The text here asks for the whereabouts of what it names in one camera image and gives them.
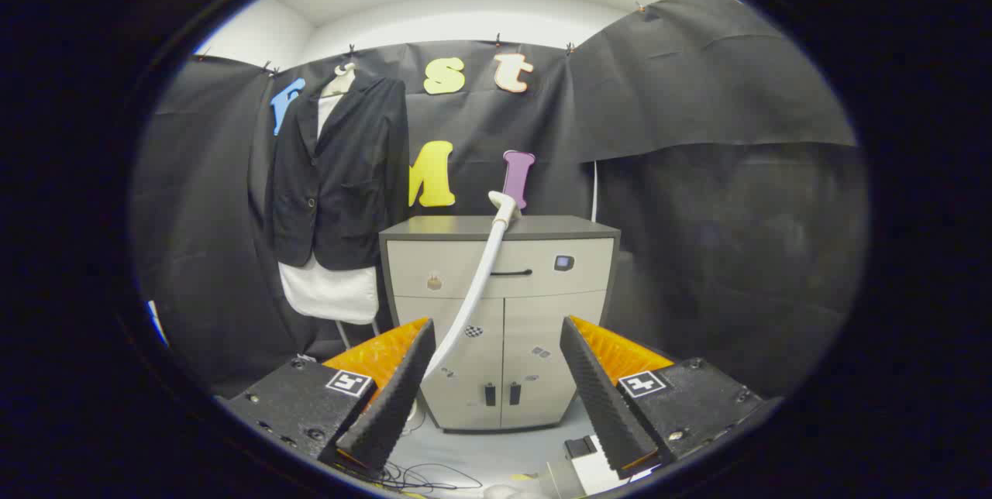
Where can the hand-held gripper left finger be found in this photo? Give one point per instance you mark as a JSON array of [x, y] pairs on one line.
[[395, 398]]

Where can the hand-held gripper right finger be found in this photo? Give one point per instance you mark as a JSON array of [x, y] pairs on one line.
[[601, 398]]

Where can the white garment steamer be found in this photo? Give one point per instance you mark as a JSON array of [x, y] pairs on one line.
[[484, 266]]

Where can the black suit jacket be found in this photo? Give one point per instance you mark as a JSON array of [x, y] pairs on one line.
[[356, 173]]

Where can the cream plastic garment hanger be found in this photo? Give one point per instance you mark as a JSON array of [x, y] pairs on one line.
[[339, 82]]

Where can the white grey box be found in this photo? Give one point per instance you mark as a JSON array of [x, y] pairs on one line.
[[597, 472]]

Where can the metal stand legs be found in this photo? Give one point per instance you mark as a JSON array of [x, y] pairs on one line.
[[342, 332]]

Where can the grey cabinet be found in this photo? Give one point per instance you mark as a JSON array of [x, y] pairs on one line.
[[542, 305]]

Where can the black backdrop cloth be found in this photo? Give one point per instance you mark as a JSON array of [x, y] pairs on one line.
[[697, 96]]

